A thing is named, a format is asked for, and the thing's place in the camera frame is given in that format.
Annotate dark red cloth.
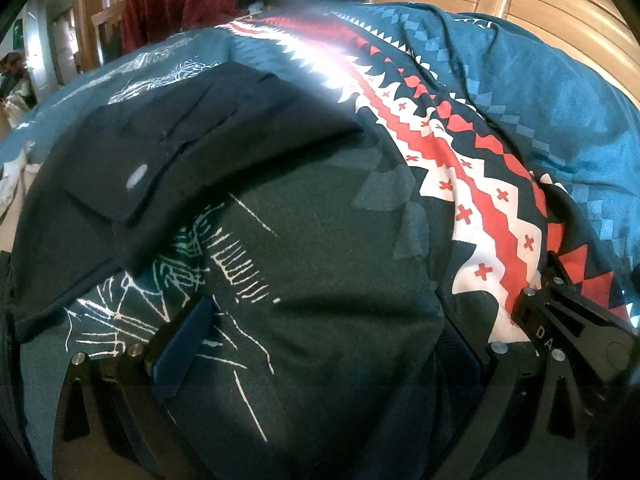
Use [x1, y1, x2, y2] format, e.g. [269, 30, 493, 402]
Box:
[121, 0, 241, 56]

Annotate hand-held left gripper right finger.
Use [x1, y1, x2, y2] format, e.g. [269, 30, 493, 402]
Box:
[437, 304, 593, 480]

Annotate white bed sheet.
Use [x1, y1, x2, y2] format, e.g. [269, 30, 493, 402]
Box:
[0, 147, 36, 226]

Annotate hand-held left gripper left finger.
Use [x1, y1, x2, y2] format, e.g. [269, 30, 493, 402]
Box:
[50, 295, 218, 480]

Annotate teal printed bed cover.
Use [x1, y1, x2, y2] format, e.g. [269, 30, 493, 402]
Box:
[0, 2, 640, 480]

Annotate wooden chair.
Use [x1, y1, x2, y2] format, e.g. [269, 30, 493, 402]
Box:
[91, 2, 128, 66]

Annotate wooden wardrobe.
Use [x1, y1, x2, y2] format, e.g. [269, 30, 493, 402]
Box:
[72, 0, 151, 73]

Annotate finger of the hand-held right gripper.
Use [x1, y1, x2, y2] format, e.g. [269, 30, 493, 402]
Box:
[511, 251, 640, 376]

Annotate navy garment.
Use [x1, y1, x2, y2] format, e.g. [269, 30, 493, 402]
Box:
[10, 60, 383, 343]

